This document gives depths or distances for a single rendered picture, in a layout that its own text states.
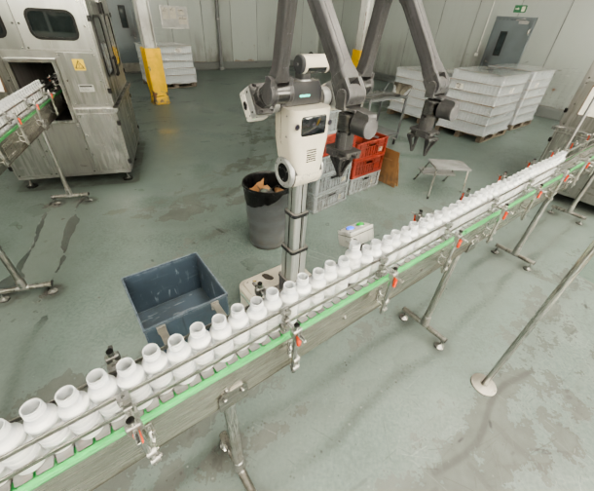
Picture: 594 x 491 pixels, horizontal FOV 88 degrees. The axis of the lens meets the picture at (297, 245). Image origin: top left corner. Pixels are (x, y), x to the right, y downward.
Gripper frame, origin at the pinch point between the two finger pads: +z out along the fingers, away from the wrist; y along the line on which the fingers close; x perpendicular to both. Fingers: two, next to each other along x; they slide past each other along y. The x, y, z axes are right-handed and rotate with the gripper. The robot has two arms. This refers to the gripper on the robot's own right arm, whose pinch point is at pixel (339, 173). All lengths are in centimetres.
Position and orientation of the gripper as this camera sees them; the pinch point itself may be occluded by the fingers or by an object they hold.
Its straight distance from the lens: 107.4
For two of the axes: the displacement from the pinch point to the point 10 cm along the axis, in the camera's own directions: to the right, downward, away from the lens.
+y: 6.1, 4.9, -6.2
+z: -0.5, 8.1, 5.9
